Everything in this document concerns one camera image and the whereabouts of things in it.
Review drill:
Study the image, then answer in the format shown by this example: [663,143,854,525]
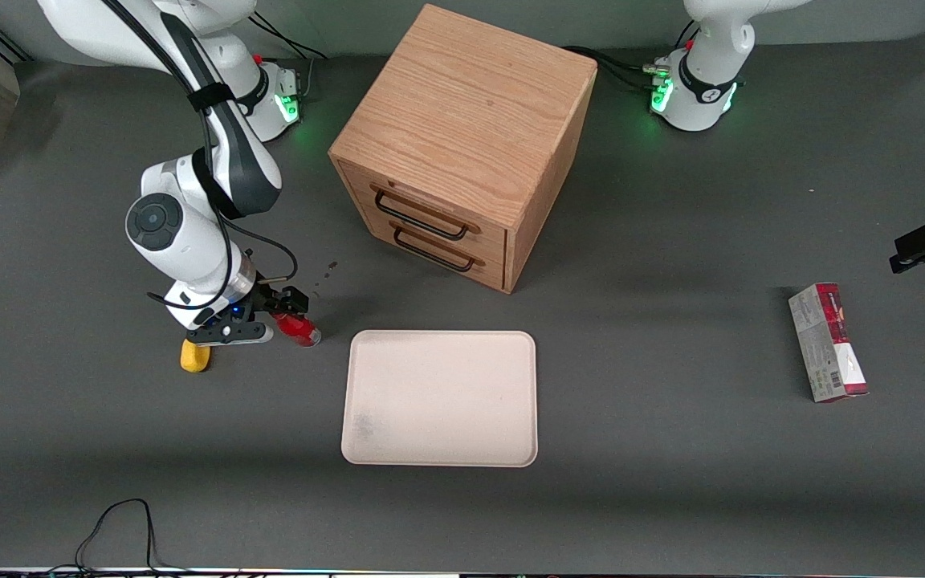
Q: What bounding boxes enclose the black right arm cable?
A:
[101,0,300,312]

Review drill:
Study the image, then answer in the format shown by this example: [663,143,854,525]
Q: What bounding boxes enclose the wooden two-drawer cabinet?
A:
[328,4,598,295]

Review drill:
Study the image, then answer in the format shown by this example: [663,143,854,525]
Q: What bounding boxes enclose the black arm base cables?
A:
[252,11,328,102]
[563,20,701,94]

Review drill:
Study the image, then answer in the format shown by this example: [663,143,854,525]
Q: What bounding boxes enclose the cream rectangular tray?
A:
[340,329,539,468]

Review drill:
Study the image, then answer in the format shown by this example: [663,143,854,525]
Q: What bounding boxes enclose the thin black looped cable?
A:
[45,499,190,576]

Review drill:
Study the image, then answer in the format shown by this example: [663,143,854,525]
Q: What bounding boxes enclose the black right arm base cables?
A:
[252,11,328,102]

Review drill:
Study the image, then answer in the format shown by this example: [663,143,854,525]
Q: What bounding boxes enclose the black left arm base cables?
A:
[563,20,701,94]

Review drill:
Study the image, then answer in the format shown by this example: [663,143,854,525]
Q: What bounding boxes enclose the yellow lemon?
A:
[180,340,212,374]

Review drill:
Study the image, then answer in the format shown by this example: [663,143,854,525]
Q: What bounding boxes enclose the black drawer handle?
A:
[371,185,471,242]
[392,226,478,273]

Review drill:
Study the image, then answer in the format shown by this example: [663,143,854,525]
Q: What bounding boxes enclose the red and grey carton box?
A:
[788,282,870,404]

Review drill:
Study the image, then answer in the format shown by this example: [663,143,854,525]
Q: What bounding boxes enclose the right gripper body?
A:
[164,279,279,331]

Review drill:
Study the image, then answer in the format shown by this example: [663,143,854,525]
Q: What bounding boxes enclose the red coke bottle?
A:
[273,312,322,348]

